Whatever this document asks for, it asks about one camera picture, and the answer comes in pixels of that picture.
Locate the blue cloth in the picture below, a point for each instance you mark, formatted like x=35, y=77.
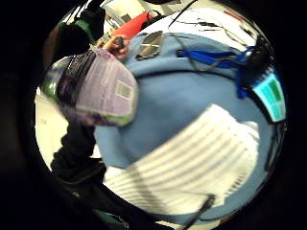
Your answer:
x=179, y=92

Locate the purple printed packet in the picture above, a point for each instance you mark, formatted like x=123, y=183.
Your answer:
x=96, y=89

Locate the black round device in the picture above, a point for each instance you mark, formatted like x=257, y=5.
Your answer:
x=258, y=57

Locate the red flat object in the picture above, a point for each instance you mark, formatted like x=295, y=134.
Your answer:
x=134, y=25

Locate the white striped cloth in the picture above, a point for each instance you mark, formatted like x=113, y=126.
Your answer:
x=198, y=159

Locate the silver foil packet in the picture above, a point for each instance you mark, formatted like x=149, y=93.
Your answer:
x=150, y=45

